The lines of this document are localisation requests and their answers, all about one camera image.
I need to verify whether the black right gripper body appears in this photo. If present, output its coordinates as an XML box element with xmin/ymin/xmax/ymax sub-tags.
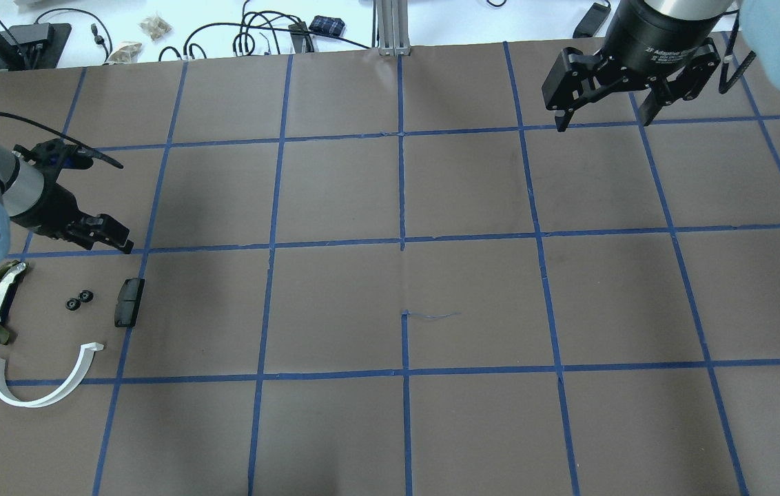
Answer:
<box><xmin>542</xmin><ymin>1</ymin><xmax>723</xmax><ymax>113</ymax></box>

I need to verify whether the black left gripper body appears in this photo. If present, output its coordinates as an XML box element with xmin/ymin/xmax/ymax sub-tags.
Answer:
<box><xmin>11</xmin><ymin>138</ymin><xmax>130</xmax><ymax>250</ymax></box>

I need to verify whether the small black gear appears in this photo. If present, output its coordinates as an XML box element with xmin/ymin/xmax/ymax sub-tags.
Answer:
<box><xmin>78</xmin><ymin>289</ymin><xmax>94</xmax><ymax>302</ymax></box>

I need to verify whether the black bearing gear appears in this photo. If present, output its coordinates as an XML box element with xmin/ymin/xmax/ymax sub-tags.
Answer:
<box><xmin>65</xmin><ymin>298</ymin><xmax>83</xmax><ymax>311</ymax></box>

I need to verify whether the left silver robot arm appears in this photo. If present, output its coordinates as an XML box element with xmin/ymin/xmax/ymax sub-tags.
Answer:
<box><xmin>0</xmin><ymin>112</ymin><xmax>134</xmax><ymax>261</ymax></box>

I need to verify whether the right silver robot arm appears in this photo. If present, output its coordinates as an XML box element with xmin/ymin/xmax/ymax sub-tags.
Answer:
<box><xmin>542</xmin><ymin>1</ymin><xmax>780</xmax><ymax>132</ymax></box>

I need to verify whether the black brake pad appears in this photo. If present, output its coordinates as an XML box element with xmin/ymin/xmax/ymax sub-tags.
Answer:
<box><xmin>113</xmin><ymin>278</ymin><xmax>145</xmax><ymax>329</ymax></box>

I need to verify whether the black power brick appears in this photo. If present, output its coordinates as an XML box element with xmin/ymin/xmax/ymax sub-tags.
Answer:
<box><xmin>572</xmin><ymin>1</ymin><xmax>613</xmax><ymax>39</ymax></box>

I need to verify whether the white curved plastic part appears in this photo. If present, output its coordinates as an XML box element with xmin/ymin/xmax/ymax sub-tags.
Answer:
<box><xmin>0</xmin><ymin>342</ymin><xmax>105</xmax><ymax>409</ymax></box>

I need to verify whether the blue checkered pouch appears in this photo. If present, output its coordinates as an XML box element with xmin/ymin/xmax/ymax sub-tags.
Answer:
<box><xmin>308</xmin><ymin>15</ymin><xmax>346</xmax><ymax>38</ymax></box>

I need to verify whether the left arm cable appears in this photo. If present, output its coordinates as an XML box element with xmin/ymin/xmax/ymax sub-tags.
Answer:
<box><xmin>0</xmin><ymin>110</ymin><xmax>124</xmax><ymax>170</ymax></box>

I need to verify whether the aluminium frame post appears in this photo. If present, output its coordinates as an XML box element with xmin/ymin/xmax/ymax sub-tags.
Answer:
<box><xmin>372</xmin><ymin>0</ymin><xmax>411</xmax><ymax>56</ymax></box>

